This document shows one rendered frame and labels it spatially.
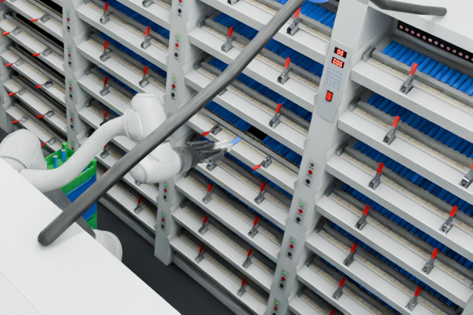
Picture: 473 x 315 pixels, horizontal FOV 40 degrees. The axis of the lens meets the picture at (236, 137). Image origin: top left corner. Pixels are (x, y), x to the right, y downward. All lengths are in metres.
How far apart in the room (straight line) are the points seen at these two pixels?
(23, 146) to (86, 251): 1.41
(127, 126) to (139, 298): 1.18
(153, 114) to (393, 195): 0.82
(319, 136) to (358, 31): 0.42
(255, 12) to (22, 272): 1.48
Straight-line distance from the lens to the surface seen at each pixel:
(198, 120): 2.65
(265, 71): 2.30
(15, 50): 3.78
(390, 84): 2.01
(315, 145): 2.24
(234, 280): 3.03
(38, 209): 1.09
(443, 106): 1.97
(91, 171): 3.02
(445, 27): 1.85
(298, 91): 2.22
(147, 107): 2.06
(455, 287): 2.25
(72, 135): 3.47
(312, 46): 2.12
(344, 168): 2.24
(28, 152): 2.40
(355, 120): 2.14
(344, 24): 2.01
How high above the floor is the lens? 2.47
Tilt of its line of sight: 36 degrees down
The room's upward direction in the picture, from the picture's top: 9 degrees clockwise
